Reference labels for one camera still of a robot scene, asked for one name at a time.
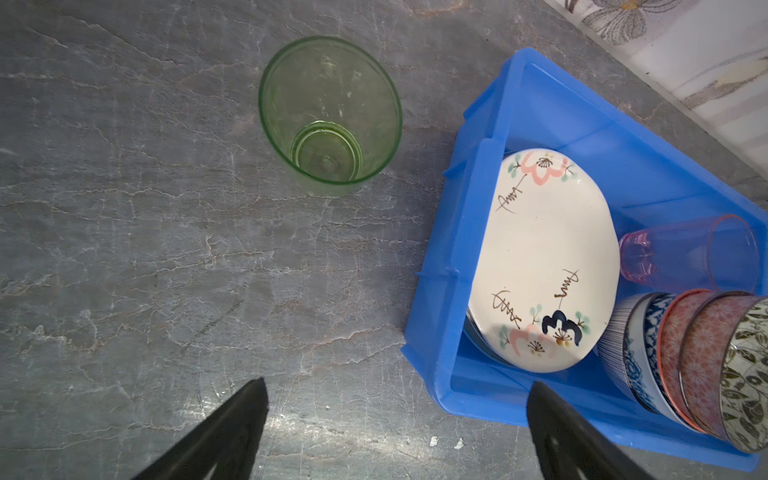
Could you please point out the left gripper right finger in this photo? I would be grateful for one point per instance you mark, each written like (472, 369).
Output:
(569, 447)

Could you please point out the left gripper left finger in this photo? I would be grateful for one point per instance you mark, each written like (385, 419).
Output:
(224, 445)

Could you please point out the purple striped top bowl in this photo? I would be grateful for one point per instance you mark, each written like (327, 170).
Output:
(610, 347)

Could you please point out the red patterned bottom bowl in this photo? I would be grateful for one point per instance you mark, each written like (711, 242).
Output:
(675, 321)

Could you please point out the cream plum blossom plate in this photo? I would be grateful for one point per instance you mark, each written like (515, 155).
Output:
(547, 275)

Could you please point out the black white floral bowl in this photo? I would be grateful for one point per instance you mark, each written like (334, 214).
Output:
(743, 388)
(702, 356)

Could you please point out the pink glass cup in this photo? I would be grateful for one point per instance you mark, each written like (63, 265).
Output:
(717, 253)

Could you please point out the green glass cup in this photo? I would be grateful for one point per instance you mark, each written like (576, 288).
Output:
(331, 112)

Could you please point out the blue patterned bowl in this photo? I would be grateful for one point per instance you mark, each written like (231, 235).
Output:
(640, 353)

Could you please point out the blue plastic bin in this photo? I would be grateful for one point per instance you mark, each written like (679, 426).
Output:
(646, 182)

